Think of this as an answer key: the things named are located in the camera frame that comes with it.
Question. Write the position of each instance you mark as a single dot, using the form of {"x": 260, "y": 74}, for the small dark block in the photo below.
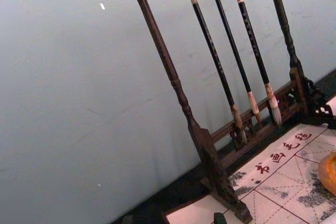
{"x": 220, "y": 218}

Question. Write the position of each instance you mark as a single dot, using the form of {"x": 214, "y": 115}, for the orange round object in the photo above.
{"x": 328, "y": 172}

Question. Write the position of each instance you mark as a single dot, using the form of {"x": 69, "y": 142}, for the black brush with brown tip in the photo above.
{"x": 232, "y": 43}

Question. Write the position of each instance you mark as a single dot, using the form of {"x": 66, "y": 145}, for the white sheet with dark border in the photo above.
{"x": 194, "y": 212}

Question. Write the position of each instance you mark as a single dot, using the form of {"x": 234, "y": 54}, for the black brush with white tip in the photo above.
{"x": 253, "y": 43}

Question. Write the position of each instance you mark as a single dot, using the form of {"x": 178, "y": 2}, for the dark wooden brush rack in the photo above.
{"x": 160, "y": 40}

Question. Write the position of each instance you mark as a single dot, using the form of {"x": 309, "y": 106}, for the black brush with grey tip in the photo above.
{"x": 209, "y": 43}

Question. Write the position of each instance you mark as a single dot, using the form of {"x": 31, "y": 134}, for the white felt mat with grid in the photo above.
{"x": 275, "y": 190}

